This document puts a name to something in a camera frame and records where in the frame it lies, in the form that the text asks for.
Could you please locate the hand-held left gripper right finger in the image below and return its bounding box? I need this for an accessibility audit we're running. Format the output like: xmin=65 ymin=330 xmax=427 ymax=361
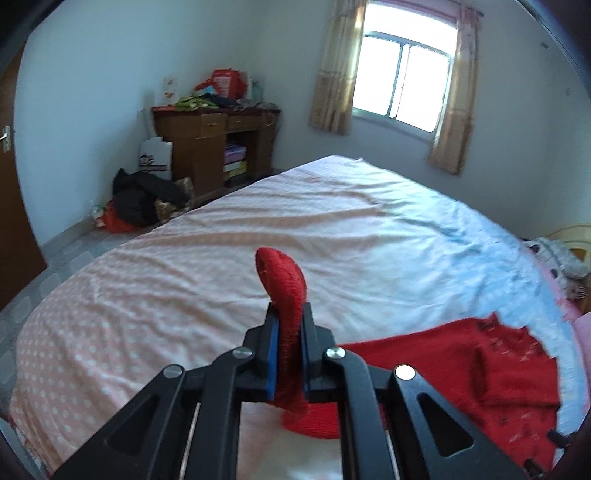
xmin=299 ymin=302 xmax=529 ymax=480

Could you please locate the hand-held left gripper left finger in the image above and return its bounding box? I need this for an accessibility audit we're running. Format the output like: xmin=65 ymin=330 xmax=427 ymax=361
xmin=53 ymin=305 xmax=280 ymax=480

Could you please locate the red knit sweater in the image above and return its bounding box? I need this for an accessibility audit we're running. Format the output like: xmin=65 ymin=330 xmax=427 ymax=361
xmin=255 ymin=247 xmax=561 ymax=472

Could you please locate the pile of green clothes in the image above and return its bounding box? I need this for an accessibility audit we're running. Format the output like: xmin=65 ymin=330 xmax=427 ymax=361
xmin=173 ymin=95 xmax=220 ymax=112

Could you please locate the blue printed blanket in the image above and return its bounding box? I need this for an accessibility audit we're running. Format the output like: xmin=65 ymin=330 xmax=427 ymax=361
xmin=355 ymin=185 xmax=575 ymax=407

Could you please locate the stack of flat boxes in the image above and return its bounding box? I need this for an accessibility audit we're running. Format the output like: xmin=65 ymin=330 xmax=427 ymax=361
xmin=223 ymin=143 xmax=250 ymax=186

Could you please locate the red plastic bag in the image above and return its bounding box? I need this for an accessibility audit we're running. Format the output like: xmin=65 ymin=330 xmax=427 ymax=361
xmin=95 ymin=200 xmax=139 ymax=234

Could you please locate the brown wooden desk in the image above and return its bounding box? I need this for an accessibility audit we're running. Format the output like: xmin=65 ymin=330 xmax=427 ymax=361
xmin=151 ymin=107 xmax=281 ymax=197

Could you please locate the white paper bag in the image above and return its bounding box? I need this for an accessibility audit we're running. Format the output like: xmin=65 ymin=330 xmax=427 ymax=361
xmin=139 ymin=137 xmax=174 ymax=182

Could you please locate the grey white plush toy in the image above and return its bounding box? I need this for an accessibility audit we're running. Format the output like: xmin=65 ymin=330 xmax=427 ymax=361
xmin=529 ymin=237 xmax=591 ymax=301

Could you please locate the red gift bag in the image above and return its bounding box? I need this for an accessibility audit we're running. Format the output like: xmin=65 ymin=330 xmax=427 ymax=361
xmin=211 ymin=68 xmax=246 ymax=100

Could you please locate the pink quilt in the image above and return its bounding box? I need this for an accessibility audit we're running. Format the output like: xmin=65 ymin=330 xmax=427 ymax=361
xmin=554 ymin=295 xmax=591 ymax=370

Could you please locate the white printed card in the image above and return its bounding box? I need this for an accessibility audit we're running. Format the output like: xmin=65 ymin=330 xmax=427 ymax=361
xmin=159 ymin=76 xmax=181 ymax=108

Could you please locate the brown wooden door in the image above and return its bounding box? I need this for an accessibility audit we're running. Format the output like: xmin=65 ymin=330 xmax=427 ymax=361
xmin=0 ymin=46 xmax=49 ymax=310

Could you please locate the beige patterned curtain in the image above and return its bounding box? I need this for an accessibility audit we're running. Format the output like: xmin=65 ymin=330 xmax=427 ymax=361
xmin=308 ymin=0 xmax=368 ymax=136
xmin=427 ymin=7 xmax=481 ymax=176

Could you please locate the window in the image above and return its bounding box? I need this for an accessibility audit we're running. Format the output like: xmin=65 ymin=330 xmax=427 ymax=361
xmin=352 ymin=30 xmax=451 ymax=130

